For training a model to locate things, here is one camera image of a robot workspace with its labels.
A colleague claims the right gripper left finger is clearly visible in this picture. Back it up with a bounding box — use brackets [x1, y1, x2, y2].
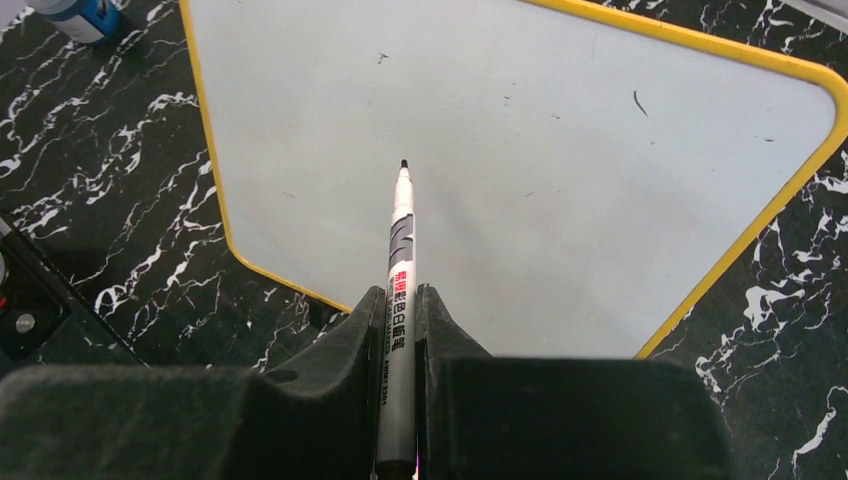
[1, 286, 385, 479]

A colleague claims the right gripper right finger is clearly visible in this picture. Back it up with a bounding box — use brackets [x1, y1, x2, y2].
[415, 285, 736, 479]

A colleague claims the white whiteboard marker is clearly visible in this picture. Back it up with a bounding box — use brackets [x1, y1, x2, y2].
[375, 159, 417, 479]

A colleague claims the yellow framed whiteboard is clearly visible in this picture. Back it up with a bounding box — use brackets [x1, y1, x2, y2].
[180, 1, 847, 357]

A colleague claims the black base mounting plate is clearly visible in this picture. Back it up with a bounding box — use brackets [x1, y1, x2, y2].
[1, 215, 143, 377]

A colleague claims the blue white tape roll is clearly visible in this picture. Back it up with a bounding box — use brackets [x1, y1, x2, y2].
[26, 0, 122, 46]

